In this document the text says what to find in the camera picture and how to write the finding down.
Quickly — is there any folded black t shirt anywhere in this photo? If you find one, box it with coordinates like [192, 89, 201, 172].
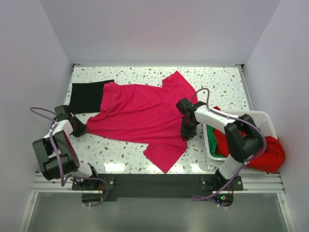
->
[69, 80, 114, 114]

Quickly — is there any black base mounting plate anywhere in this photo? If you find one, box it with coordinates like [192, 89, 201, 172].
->
[72, 174, 244, 206]

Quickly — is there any red t shirt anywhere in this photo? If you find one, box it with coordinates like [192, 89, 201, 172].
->
[212, 106, 286, 174]

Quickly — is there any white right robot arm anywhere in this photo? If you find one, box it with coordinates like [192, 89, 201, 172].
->
[176, 98, 266, 190]

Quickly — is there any green t shirt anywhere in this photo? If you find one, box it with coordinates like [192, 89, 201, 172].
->
[206, 125, 224, 158]

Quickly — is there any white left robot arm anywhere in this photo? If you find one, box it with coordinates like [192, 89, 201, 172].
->
[30, 105, 100, 189]

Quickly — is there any aluminium frame rail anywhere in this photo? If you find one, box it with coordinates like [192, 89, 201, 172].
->
[18, 173, 296, 232]

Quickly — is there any magenta t shirt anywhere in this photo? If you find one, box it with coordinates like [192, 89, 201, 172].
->
[86, 72, 197, 173]

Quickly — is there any white plastic laundry basket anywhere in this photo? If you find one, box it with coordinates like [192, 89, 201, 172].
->
[204, 110, 278, 161]

